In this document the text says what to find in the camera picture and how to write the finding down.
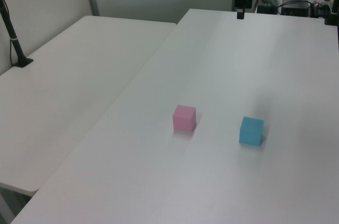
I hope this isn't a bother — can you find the blue cube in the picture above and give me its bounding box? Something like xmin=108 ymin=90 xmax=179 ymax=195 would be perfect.
xmin=238 ymin=115 xmax=265 ymax=147

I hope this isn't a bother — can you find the pink cube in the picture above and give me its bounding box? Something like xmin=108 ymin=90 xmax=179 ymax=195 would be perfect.
xmin=172 ymin=104 xmax=197 ymax=132

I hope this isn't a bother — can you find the small black box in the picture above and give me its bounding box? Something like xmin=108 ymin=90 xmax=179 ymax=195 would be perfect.
xmin=256 ymin=4 xmax=276 ymax=14

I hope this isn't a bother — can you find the black electronics box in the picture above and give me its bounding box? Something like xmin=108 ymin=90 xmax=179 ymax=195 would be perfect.
xmin=280 ymin=0 xmax=313 ymax=17

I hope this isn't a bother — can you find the black clamp stand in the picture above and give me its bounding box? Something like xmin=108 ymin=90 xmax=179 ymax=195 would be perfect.
xmin=323 ymin=0 xmax=339 ymax=26

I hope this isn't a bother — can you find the white side table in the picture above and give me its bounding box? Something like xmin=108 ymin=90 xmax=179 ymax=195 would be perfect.
xmin=0 ymin=15 xmax=177 ymax=197

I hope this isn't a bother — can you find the black pole camera stand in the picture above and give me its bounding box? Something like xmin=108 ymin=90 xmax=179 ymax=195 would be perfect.
xmin=0 ymin=0 xmax=34 ymax=69

